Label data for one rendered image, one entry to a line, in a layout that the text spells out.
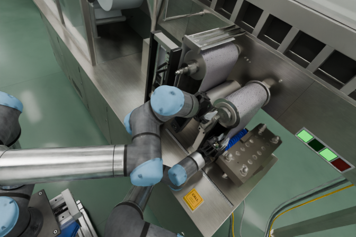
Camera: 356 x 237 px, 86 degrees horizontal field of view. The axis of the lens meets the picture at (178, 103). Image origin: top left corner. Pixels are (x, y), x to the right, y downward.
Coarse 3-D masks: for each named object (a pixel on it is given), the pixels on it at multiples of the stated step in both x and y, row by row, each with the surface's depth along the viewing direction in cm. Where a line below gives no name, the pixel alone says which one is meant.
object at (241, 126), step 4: (252, 116) 102; (244, 120) 92; (248, 120) 102; (240, 124) 92; (244, 124) 103; (236, 128) 93; (240, 128) 102; (232, 132) 93; (236, 132) 104; (228, 136) 95; (232, 136) 104; (224, 140) 94
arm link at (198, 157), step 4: (192, 152) 83; (196, 152) 81; (192, 156) 80; (196, 156) 80; (200, 156) 80; (196, 160) 78; (200, 160) 79; (200, 164) 79; (204, 164) 80; (200, 168) 80
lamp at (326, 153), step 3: (324, 150) 90; (327, 150) 89; (321, 153) 91; (324, 153) 90; (327, 153) 89; (330, 153) 88; (333, 153) 87; (324, 156) 91; (327, 156) 90; (330, 156) 89; (333, 156) 88; (336, 156) 87; (327, 159) 90; (330, 159) 89
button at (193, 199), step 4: (192, 192) 91; (196, 192) 92; (184, 196) 90; (188, 196) 90; (192, 196) 90; (196, 196) 90; (200, 196) 91; (188, 200) 88; (192, 200) 89; (196, 200) 89; (200, 200) 90; (188, 204) 89; (192, 204) 88; (196, 204) 88; (192, 208) 87
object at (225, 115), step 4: (220, 108) 83; (224, 108) 82; (220, 112) 84; (224, 112) 82; (228, 112) 81; (220, 116) 85; (224, 116) 83; (228, 116) 81; (220, 120) 86; (224, 120) 84; (228, 120) 82
